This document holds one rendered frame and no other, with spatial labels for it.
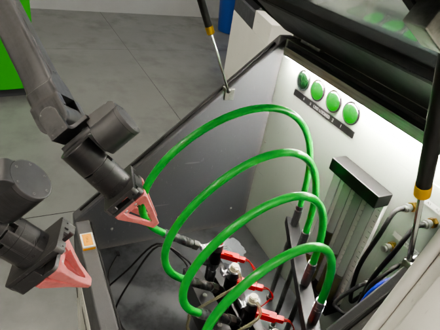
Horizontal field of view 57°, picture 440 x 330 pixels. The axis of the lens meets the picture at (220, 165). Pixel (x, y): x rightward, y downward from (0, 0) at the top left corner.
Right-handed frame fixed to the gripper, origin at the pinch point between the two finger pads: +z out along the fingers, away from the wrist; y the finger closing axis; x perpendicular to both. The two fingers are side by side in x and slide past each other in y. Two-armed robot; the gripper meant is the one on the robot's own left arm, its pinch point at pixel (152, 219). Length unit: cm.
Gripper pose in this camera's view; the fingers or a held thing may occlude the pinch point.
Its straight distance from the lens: 77.0
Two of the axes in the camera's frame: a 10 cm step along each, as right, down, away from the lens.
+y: -2.4, -3.7, 9.0
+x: -7.7, 6.4, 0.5
